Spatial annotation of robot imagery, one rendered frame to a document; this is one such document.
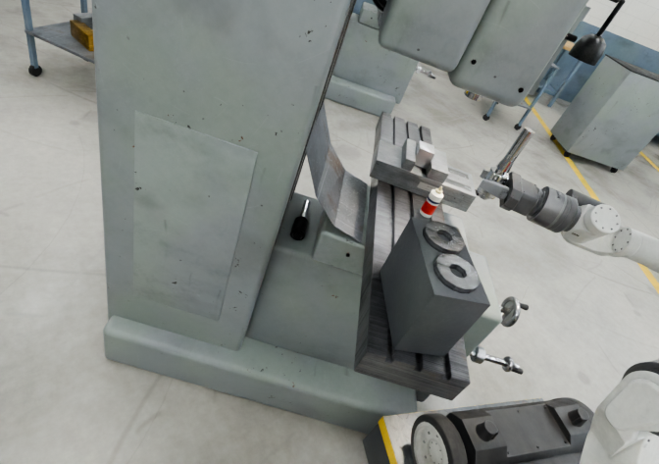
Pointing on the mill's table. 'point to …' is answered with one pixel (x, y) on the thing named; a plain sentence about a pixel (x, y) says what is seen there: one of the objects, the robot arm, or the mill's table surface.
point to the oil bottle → (431, 202)
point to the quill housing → (523, 30)
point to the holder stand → (430, 288)
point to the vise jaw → (437, 171)
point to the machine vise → (416, 182)
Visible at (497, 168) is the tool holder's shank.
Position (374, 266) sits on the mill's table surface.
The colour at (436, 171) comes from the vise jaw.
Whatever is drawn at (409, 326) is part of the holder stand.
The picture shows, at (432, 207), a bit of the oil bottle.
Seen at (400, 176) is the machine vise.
